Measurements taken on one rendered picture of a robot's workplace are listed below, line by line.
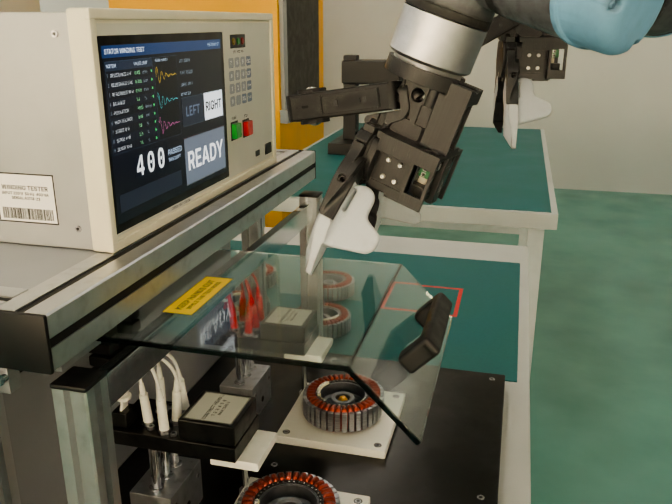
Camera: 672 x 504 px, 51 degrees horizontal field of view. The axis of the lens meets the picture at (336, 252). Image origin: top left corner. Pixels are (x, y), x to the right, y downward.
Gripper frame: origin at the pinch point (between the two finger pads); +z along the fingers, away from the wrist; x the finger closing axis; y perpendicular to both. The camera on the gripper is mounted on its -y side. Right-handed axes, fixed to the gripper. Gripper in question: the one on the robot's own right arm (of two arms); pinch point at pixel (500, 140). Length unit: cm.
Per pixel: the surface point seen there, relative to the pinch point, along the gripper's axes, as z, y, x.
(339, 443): 37.0, -20.6, -20.0
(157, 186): 0, -37, -34
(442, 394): 38.2, -6.4, -3.7
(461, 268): 40, 1, 60
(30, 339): 6, -39, -57
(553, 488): 115, 33, 80
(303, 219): 12.6, -28.1, 1.5
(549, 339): 115, 51, 184
